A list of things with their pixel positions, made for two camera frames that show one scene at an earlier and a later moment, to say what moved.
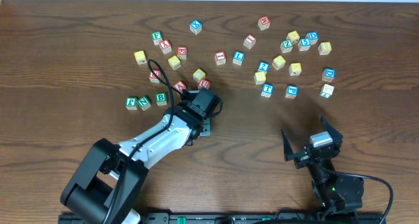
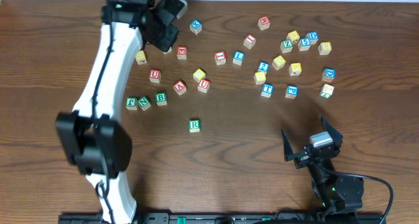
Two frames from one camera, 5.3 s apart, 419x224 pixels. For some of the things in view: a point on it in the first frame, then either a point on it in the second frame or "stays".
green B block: (161, 99) stays
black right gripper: (304, 155) stays
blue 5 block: (304, 44) stays
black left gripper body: (205, 130) → (165, 30)
